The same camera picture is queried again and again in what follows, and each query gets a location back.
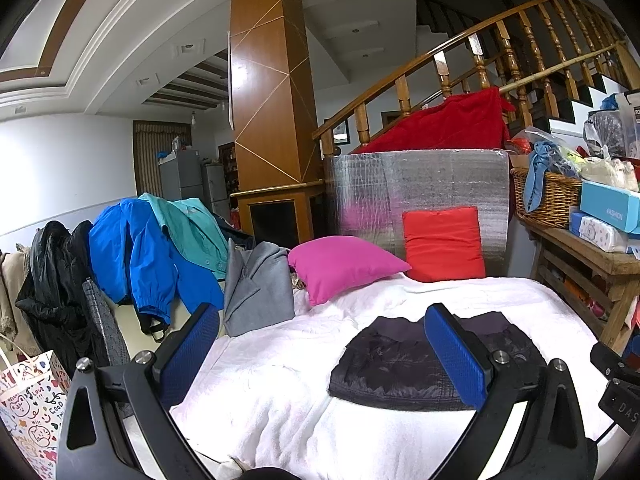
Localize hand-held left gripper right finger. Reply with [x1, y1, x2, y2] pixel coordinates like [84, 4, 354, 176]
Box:
[424, 303, 599, 480]

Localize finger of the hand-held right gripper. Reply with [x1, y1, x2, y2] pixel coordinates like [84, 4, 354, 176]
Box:
[590, 342, 640, 387]

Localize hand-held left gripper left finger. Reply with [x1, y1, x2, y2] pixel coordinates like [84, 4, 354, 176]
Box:
[56, 302, 222, 480]

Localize dark navy puffer jacket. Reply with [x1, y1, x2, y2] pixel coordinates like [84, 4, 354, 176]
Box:
[327, 311, 548, 412]

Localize beige sofa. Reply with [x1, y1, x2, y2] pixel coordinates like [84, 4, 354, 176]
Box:
[102, 290, 226, 361]

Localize white fleece blanket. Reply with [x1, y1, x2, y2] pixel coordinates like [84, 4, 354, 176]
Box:
[170, 275, 616, 480]

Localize grey coat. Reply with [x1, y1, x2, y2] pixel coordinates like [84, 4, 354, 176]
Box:
[222, 239, 296, 338]

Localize wooden side table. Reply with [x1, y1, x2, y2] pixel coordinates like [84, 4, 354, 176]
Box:
[520, 210, 640, 356]

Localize red pillow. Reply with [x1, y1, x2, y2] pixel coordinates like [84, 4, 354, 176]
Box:
[402, 206, 487, 283]

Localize blue jacket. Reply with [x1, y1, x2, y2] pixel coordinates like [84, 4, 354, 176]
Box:
[89, 198, 225, 328]

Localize teal shirt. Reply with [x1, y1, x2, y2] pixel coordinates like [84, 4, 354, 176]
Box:
[139, 192, 236, 281]

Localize white printed box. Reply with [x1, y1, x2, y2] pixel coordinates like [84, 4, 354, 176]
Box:
[570, 211, 633, 253]

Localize pink pillow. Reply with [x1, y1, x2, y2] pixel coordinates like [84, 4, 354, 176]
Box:
[287, 236, 412, 307]

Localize black jacket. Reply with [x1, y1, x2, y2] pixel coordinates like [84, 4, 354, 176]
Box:
[15, 220, 111, 376]

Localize light blue cardboard box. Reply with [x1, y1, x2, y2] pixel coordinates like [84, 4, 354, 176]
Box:
[580, 180, 640, 234]

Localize wooden cabinet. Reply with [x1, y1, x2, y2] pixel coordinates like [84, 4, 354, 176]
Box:
[231, 180, 328, 251]

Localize small grey refrigerator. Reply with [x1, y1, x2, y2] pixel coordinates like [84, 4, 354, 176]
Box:
[201, 162, 232, 221]

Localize printed paper gift bag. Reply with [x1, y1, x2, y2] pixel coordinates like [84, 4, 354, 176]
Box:
[0, 347, 73, 480]

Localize wicker basket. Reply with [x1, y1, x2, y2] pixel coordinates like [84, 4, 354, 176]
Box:
[510, 167, 583, 229]

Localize large grey refrigerator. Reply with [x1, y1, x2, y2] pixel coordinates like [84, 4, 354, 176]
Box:
[159, 150, 203, 203]

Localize silver foil insulation mat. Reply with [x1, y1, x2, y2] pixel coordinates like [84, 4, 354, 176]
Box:
[324, 149, 512, 277]

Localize beige coat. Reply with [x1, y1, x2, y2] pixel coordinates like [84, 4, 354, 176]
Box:
[0, 245, 41, 356]

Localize cream fabric bundle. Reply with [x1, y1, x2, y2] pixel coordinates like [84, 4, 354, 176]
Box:
[580, 157, 638, 192]

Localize brown curtain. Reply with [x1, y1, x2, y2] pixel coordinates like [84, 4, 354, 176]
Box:
[132, 120, 193, 198]

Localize blue cloth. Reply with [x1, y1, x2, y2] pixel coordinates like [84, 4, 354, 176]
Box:
[524, 141, 568, 213]

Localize dark patterned plastic bag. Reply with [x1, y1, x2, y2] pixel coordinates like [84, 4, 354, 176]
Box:
[584, 110, 626, 158]

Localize red quilt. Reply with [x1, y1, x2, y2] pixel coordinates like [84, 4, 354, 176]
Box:
[350, 86, 518, 155]

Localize wooden stair railing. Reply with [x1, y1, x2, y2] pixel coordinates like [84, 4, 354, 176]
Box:
[312, 0, 640, 158]

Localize wooden panelled column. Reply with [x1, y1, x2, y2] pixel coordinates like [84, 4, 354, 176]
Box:
[227, 0, 323, 188]

